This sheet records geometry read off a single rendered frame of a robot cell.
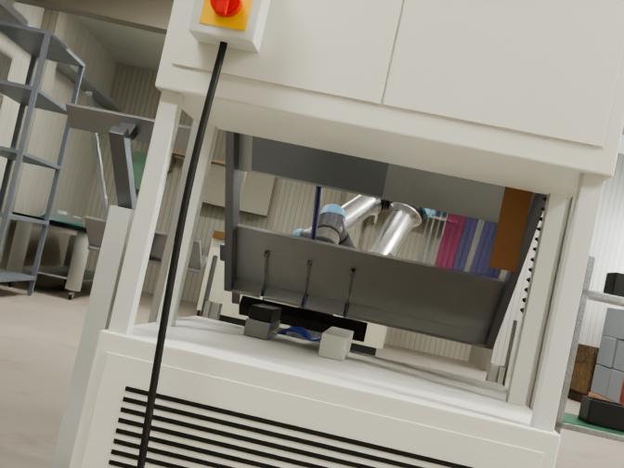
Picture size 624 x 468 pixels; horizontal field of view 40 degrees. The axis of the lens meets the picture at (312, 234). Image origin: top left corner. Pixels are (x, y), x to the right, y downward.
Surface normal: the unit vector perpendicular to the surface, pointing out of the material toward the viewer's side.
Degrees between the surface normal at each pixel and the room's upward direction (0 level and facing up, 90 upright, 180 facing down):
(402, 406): 90
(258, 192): 90
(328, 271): 137
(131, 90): 90
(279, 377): 90
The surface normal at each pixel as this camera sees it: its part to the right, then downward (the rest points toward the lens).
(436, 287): -0.22, 0.67
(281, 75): -0.09, -0.06
